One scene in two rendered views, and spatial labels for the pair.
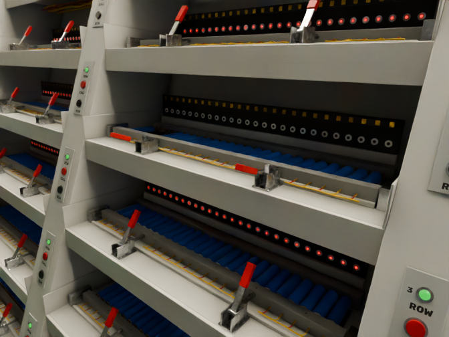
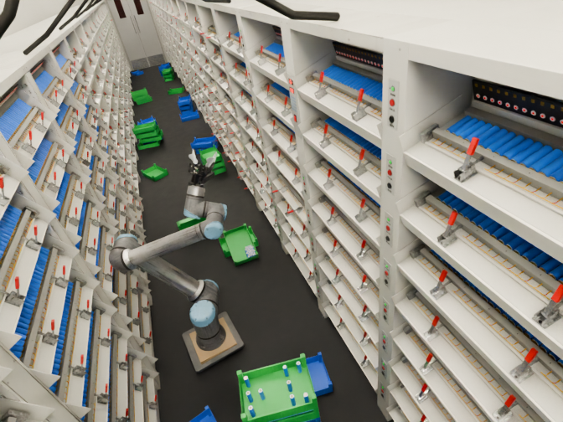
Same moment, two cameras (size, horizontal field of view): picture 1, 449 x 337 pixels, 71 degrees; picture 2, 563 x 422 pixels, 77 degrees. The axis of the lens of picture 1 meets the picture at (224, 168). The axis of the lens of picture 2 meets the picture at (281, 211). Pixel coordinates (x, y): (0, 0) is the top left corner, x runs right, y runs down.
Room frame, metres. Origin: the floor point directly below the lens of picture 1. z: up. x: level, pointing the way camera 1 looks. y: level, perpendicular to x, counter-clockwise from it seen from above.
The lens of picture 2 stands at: (-0.96, -1.07, 1.96)
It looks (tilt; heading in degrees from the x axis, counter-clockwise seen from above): 35 degrees down; 39
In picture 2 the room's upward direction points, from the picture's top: 10 degrees counter-clockwise
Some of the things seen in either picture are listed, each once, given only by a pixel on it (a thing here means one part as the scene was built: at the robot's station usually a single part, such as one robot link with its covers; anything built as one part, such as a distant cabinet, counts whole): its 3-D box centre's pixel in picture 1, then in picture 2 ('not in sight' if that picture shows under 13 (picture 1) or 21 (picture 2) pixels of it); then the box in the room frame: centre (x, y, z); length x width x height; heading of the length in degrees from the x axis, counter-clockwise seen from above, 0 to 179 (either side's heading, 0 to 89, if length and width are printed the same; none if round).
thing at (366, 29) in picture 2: not in sight; (276, 12); (0.58, 0.01, 1.75); 2.19 x 0.20 x 0.03; 54
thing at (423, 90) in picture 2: not in sight; (409, 289); (-0.03, -0.84, 0.88); 0.20 x 0.09 x 1.77; 144
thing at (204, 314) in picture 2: not in sight; (204, 317); (-0.22, 0.29, 0.26); 0.17 x 0.15 x 0.18; 39
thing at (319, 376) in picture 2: not in sight; (301, 378); (-0.17, -0.34, 0.04); 0.30 x 0.20 x 0.08; 136
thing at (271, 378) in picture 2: not in sight; (276, 388); (-0.46, -0.45, 0.52); 0.30 x 0.20 x 0.08; 134
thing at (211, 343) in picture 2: not in sight; (209, 332); (-0.23, 0.29, 0.13); 0.19 x 0.19 x 0.10
